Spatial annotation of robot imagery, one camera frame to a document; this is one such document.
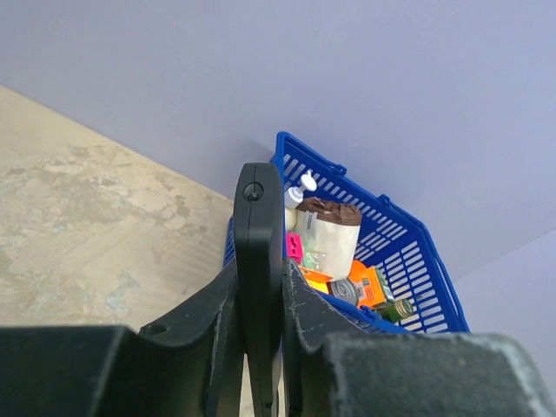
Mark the white pump bottle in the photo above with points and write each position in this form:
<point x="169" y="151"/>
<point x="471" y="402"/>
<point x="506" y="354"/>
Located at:
<point x="294" y="196"/>

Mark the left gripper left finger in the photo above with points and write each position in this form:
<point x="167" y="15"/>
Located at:
<point x="185" y="363"/>

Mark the green small packet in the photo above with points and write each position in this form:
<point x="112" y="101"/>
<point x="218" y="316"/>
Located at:
<point x="313" y="260"/>

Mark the green glass jar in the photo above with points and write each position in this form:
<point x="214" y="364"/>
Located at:
<point x="397" y="311"/>

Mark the blue plastic shopping basket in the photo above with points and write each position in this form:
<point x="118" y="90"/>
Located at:
<point x="390" y="239"/>

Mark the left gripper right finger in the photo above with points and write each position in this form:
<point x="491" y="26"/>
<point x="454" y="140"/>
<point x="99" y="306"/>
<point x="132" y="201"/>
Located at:
<point x="333" y="368"/>

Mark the white brown paper bag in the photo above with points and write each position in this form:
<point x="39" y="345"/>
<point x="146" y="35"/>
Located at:
<point x="332" y="228"/>

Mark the orange green juice carton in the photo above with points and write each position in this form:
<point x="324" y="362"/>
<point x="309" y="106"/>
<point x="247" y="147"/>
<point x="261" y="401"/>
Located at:
<point x="370" y="286"/>

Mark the orange flat box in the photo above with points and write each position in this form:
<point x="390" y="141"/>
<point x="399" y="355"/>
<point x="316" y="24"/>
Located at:
<point x="316" y="279"/>

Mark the metal tin can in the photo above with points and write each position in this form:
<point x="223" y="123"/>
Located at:
<point x="344" y="290"/>

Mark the black remote control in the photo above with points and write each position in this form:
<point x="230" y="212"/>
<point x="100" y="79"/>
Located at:
<point x="258" y="233"/>

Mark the pink small box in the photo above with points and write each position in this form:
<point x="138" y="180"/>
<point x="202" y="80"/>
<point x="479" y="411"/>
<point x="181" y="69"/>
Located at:
<point x="294" y="248"/>

